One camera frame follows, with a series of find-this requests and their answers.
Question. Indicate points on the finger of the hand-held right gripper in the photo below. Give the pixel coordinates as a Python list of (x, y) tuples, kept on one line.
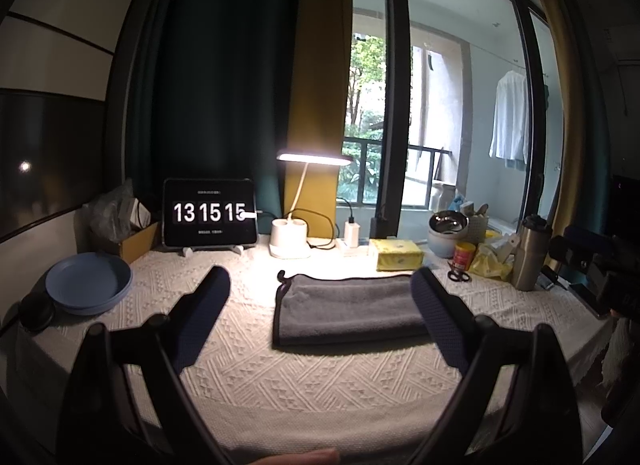
[(552, 279)]

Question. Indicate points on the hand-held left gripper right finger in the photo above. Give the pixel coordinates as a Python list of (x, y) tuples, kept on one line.
[(440, 317)]

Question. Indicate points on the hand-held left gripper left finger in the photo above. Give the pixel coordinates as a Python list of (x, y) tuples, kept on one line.
[(200, 320)]

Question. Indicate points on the grey towel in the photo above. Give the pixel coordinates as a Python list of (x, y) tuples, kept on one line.
[(345, 307)]

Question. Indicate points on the person's left hand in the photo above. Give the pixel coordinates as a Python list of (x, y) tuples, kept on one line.
[(300, 458)]

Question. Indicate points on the stainless steel tumbler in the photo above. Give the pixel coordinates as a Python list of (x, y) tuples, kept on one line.
[(531, 257)]

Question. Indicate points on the black scissors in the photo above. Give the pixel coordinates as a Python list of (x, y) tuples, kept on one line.
[(458, 274)]

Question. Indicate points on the yellow can with red label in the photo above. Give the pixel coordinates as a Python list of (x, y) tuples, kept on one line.
[(464, 256)]

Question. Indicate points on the yellow plastic bag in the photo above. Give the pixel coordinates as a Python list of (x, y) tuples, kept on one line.
[(487, 265)]

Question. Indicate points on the white tablet stand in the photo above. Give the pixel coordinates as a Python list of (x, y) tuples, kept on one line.
[(187, 251)]

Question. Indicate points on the light blue container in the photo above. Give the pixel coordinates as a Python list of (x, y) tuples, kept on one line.
[(442, 244)]

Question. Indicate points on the yellow tissue packet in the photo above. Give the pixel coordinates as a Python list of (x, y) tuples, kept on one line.
[(397, 254)]

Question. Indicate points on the white storage basket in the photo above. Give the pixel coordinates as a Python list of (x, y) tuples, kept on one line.
[(477, 230)]

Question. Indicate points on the stainless steel bowl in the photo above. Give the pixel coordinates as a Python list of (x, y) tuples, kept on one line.
[(449, 222)]

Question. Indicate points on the brown cardboard box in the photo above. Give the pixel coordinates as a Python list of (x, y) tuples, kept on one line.
[(137, 242)]

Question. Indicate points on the white power strip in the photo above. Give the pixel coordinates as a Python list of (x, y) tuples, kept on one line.
[(360, 249)]

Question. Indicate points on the black tablet clock display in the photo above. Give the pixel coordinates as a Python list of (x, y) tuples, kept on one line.
[(210, 212)]

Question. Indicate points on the blue plate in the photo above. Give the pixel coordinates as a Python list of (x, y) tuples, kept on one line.
[(87, 282)]

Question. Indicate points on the white phone charger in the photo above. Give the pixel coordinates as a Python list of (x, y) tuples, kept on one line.
[(351, 234)]

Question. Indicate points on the white desk lamp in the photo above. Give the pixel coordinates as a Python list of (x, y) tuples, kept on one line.
[(290, 237)]

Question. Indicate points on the white knitted tablecloth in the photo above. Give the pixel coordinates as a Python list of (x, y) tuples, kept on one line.
[(310, 385)]

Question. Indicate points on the clear plastic bag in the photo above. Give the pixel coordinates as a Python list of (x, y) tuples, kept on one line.
[(110, 212)]

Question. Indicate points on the black round lid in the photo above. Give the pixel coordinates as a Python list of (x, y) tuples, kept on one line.
[(37, 311)]

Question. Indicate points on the black balcony railing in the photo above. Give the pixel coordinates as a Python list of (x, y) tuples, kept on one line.
[(380, 165)]

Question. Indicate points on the white hanging shirt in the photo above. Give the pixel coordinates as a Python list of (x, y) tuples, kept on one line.
[(510, 117)]

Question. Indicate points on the dark green curtain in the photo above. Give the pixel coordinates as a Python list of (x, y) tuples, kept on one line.
[(215, 70)]

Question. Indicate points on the yellow curtain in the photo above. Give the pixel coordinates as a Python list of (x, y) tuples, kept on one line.
[(320, 70)]

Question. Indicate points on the black sliding door frame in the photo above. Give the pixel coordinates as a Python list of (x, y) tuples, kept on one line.
[(395, 90)]

